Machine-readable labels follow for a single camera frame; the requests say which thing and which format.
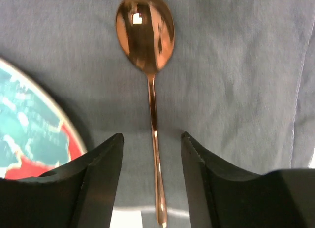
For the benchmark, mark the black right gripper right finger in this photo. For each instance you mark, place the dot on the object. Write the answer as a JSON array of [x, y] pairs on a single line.
[[220, 194]]

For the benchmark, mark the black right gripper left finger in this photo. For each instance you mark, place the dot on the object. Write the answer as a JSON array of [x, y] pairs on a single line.
[[81, 193]]

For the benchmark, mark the teal and red plate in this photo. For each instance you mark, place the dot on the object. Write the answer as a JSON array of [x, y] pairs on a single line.
[[35, 133]]

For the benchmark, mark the grey cloth placemat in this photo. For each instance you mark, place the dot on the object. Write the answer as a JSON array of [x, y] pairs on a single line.
[[241, 81]]

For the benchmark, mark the copper spoon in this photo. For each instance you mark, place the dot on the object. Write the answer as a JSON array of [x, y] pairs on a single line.
[[146, 33]]

